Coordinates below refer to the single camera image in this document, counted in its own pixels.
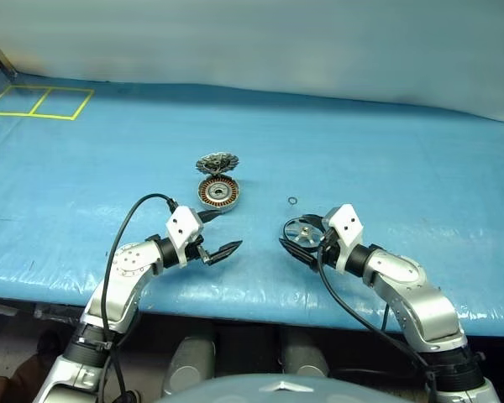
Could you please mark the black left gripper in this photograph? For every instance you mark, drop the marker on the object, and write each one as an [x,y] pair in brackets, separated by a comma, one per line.
[195,251]

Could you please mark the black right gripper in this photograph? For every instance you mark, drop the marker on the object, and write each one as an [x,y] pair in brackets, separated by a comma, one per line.
[329,252]

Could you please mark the silver spoked motor rotor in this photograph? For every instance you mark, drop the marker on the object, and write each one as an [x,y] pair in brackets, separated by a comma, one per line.
[304,233]

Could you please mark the motor stator with copper windings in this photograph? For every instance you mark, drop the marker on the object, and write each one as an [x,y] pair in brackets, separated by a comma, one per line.
[210,197]

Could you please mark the silver finned rotor fan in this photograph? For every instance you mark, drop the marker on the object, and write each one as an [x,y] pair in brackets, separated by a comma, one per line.
[216,163]

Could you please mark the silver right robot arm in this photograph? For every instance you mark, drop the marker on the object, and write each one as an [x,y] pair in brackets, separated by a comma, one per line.
[420,302]

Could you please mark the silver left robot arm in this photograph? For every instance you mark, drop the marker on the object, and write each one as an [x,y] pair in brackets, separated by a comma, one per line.
[117,294]

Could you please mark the blue plastic table cover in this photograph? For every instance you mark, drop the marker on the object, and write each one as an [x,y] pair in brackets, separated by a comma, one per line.
[361,168]

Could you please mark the grey rounded robot leg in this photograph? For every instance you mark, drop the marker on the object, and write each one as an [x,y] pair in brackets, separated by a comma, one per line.
[304,357]
[189,365]

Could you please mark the grey robot torso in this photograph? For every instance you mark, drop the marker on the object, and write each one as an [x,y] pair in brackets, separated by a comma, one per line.
[277,390]

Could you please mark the yellow tape double square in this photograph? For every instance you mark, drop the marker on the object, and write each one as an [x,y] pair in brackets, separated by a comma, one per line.
[83,104]

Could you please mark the dark brown rounded object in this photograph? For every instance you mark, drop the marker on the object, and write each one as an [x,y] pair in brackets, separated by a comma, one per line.
[25,373]

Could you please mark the slanted metal bar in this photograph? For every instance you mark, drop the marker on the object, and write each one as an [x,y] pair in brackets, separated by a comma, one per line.
[0,59]

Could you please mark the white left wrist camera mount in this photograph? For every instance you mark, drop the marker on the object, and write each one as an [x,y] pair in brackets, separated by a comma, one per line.
[184,222]

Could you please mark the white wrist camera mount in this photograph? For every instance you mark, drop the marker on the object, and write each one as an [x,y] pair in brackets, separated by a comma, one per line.
[184,222]
[346,222]

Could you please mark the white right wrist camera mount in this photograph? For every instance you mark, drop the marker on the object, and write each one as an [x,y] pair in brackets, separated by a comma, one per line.
[346,222]

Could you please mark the metal table frame rail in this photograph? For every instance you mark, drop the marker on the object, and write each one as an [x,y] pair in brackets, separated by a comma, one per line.
[50,312]

